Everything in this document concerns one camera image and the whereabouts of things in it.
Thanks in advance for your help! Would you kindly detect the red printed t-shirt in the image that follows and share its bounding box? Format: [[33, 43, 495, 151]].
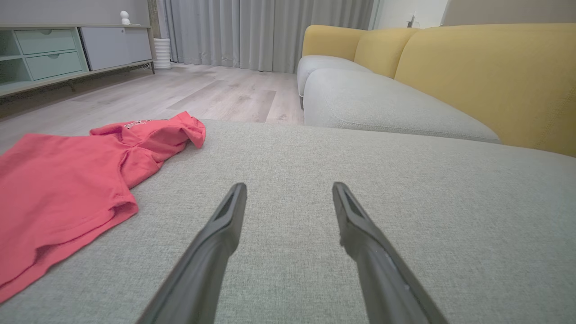
[[0, 111, 207, 303]]

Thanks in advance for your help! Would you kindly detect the white ribbed vase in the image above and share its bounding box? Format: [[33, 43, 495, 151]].
[[153, 38, 173, 70]]

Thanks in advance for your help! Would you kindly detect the grey sofa seat cushion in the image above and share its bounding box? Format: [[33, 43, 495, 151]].
[[297, 55, 374, 97], [304, 68, 501, 144]]

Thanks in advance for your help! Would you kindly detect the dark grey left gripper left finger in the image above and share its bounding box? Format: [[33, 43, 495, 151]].
[[137, 183, 247, 324]]

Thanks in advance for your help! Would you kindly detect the large grey sofa seat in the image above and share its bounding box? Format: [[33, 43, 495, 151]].
[[0, 119, 576, 324]]

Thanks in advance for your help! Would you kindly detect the mint and white low cabinet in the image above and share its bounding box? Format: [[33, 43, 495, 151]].
[[0, 25, 156, 97]]

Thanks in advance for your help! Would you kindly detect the wide yellow sofa backrest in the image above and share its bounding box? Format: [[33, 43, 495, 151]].
[[395, 23, 576, 157]]

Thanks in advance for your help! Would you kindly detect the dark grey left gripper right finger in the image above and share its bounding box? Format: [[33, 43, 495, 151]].
[[333, 182, 450, 324]]

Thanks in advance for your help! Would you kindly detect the grey curtain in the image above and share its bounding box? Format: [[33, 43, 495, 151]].
[[157, 0, 375, 73]]

